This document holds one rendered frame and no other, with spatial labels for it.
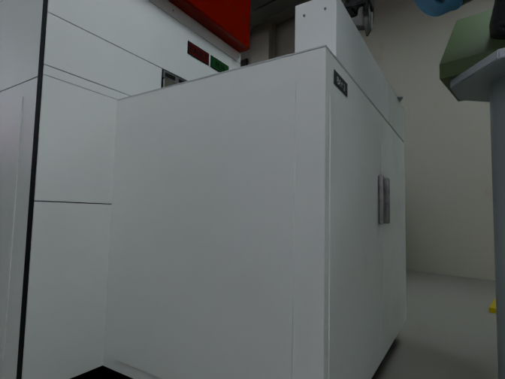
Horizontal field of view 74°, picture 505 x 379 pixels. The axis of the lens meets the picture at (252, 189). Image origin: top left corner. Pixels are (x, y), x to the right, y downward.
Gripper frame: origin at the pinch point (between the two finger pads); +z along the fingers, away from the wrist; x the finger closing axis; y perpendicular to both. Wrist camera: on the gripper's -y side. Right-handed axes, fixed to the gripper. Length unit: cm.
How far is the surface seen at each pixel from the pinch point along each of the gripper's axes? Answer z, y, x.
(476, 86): 30.7, -28.2, 19.7
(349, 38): 20.3, -4.1, 35.5
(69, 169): 51, 58, 63
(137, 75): 19, 58, 44
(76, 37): 16, 58, 64
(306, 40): 24, 2, 45
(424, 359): 111, -12, -28
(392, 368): 111, -4, -14
